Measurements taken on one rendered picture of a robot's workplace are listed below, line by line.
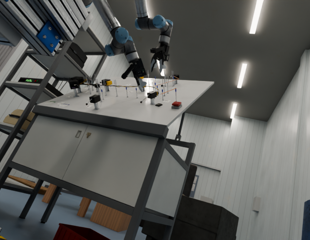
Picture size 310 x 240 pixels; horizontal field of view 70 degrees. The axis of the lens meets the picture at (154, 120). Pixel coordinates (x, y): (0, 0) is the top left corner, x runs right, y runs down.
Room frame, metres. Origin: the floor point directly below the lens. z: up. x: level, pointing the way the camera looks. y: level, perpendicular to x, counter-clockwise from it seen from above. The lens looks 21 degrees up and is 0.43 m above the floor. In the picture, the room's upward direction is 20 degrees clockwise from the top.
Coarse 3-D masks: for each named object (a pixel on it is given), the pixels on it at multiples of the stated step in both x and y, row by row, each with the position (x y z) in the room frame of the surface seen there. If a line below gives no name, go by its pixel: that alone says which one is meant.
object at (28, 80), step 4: (20, 80) 1.98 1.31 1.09; (24, 80) 1.95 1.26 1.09; (28, 80) 1.92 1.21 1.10; (32, 80) 1.89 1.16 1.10; (36, 80) 1.87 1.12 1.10; (40, 80) 1.84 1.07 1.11; (48, 84) 1.87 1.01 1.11; (48, 88) 1.89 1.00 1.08; (52, 88) 1.92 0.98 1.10; (52, 92) 1.94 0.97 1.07; (56, 92) 1.97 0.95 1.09; (60, 92) 2.00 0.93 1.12
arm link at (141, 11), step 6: (138, 0) 1.06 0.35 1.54; (144, 0) 1.07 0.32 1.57; (138, 6) 1.09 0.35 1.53; (144, 6) 1.09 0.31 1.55; (138, 12) 1.13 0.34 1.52; (144, 12) 1.12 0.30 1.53; (138, 18) 1.16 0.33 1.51; (144, 18) 1.15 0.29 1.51; (138, 24) 1.19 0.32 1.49; (144, 24) 1.17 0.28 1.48
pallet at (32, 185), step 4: (8, 176) 4.59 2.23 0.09; (12, 176) 4.85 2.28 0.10; (16, 180) 4.51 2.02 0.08; (20, 180) 4.53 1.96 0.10; (24, 180) 4.86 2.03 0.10; (28, 180) 5.23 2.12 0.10; (24, 184) 4.63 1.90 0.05; (28, 184) 4.40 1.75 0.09; (32, 184) 4.65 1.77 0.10; (40, 188) 4.48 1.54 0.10; (44, 188) 4.81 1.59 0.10; (40, 192) 4.54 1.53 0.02; (44, 192) 4.63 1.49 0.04
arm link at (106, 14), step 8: (96, 0) 0.98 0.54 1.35; (104, 0) 0.98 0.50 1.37; (96, 8) 1.02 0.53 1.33; (104, 8) 0.99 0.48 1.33; (104, 16) 1.01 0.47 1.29; (112, 16) 1.00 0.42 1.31; (112, 24) 1.01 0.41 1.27; (112, 32) 1.04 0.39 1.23; (120, 32) 1.01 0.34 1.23; (128, 32) 1.03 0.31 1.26; (112, 40) 1.09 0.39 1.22; (120, 40) 1.04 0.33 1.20; (120, 48) 1.12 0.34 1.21
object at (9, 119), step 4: (12, 112) 1.95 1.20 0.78; (16, 112) 1.94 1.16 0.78; (20, 112) 1.92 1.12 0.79; (32, 112) 1.91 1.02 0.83; (8, 116) 1.93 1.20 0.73; (12, 116) 1.90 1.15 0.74; (16, 116) 1.88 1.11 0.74; (28, 116) 1.88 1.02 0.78; (32, 116) 1.91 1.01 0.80; (4, 120) 1.93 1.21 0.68; (8, 120) 1.91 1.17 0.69; (12, 120) 1.89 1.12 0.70; (16, 120) 1.87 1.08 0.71; (28, 120) 1.90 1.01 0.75; (12, 124) 1.89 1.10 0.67; (24, 124) 1.89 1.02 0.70; (28, 124) 1.91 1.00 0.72; (24, 128) 1.90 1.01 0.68
